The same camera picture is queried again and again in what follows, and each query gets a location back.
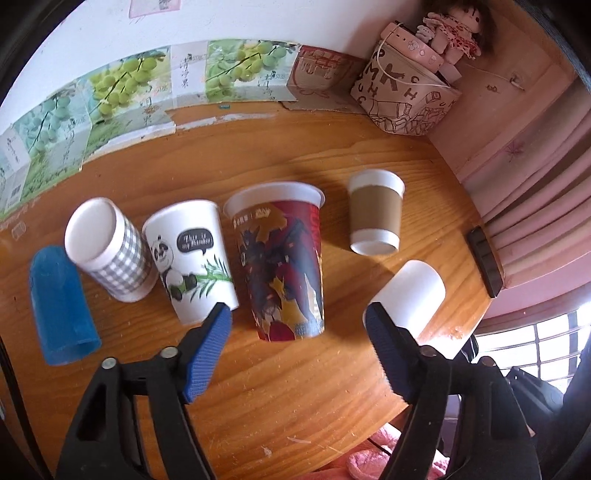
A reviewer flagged blue plastic cup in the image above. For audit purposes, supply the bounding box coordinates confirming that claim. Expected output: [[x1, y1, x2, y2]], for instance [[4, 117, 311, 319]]
[[30, 244, 102, 367]]

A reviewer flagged pink curtain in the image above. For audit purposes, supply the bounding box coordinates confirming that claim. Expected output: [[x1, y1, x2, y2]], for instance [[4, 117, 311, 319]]
[[427, 62, 591, 291]]

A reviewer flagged black rectangular block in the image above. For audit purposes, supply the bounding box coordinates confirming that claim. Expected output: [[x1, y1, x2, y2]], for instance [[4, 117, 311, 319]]
[[467, 226, 504, 299]]

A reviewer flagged pink wall paper note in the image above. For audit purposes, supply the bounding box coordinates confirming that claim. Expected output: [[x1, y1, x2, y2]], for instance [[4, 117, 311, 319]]
[[129, 0, 184, 19]]

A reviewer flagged grey checked paper cup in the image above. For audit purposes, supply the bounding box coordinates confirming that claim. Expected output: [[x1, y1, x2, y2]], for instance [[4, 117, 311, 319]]
[[64, 197, 160, 304]]

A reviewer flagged brown cardboard piece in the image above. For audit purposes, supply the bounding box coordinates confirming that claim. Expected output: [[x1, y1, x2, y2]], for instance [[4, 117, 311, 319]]
[[281, 45, 371, 114]]

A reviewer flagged red printed paper cup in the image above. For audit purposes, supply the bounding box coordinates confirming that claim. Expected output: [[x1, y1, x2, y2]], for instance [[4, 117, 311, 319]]
[[223, 181, 327, 343]]

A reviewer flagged white cable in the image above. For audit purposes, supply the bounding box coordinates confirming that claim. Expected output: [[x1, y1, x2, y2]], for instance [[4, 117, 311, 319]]
[[375, 39, 526, 92]]

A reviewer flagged doll with floral dress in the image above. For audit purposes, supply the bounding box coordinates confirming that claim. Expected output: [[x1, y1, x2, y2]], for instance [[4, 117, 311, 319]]
[[422, 0, 498, 66]]

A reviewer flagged grape print cardboard sheet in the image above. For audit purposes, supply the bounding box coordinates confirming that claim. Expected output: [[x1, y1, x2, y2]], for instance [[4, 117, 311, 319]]
[[0, 39, 302, 219]]

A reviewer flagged plain white paper cup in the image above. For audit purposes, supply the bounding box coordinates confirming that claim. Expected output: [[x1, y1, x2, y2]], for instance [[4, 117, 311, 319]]
[[364, 259, 447, 339]]

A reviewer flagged panda print paper cup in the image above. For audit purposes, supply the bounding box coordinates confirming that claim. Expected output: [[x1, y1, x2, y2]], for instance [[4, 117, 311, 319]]
[[141, 199, 240, 326]]

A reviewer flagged pink oblong device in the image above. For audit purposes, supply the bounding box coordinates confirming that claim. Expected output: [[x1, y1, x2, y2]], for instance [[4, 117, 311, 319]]
[[380, 20, 447, 73]]

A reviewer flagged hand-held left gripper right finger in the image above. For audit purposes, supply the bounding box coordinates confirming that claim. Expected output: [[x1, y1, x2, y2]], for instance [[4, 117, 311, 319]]
[[364, 302, 541, 480]]

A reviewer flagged brown sleeve paper cup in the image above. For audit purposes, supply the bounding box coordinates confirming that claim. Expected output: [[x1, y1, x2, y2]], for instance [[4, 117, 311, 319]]
[[346, 169, 406, 256]]

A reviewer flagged white window grille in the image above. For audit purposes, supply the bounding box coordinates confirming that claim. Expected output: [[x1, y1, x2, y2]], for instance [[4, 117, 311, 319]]
[[475, 308, 591, 394]]

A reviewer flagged pink fluffy cloth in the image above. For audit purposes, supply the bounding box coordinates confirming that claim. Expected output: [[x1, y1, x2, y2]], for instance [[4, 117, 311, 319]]
[[318, 425, 459, 480]]

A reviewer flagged printed fabric storage bag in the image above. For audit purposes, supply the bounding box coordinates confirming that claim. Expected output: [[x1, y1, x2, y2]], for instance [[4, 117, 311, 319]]
[[349, 39, 463, 137]]

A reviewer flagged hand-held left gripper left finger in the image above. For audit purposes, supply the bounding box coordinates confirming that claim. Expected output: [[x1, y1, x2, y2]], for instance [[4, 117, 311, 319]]
[[55, 302, 232, 480]]

